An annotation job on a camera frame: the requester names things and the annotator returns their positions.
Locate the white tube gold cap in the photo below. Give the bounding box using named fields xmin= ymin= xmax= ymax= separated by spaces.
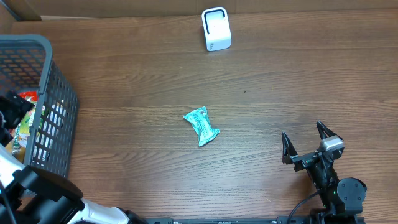
xmin=34 ymin=103 xmax=67 ymax=161

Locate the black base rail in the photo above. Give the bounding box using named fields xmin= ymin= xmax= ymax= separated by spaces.
xmin=142 ymin=216 xmax=366 ymax=224

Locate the white barcode scanner stand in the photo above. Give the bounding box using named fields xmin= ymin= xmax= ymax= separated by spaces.
xmin=201 ymin=7 xmax=232 ymax=52

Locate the orange spaghetti packet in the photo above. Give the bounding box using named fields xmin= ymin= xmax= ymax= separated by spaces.
xmin=6 ymin=108 xmax=35 ymax=163

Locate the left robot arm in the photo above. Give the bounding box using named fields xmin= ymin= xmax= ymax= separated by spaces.
xmin=1 ymin=149 xmax=145 ymax=223

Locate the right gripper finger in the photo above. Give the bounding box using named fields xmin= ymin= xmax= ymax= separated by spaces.
xmin=316 ymin=121 xmax=343 ymax=141
xmin=281 ymin=132 xmax=299 ymax=164

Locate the teal wipes packet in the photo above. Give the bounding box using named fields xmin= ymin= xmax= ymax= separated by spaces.
xmin=183 ymin=106 xmax=220 ymax=147

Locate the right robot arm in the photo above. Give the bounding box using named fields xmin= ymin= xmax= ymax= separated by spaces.
xmin=277 ymin=121 xmax=367 ymax=223

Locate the green snack pouch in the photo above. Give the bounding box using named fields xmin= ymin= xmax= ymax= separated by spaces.
xmin=17 ymin=108 xmax=35 ymax=149

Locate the grey plastic mesh basket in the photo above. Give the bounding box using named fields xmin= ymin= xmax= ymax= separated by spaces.
xmin=1 ymin=34 xmax=79 ymax=177

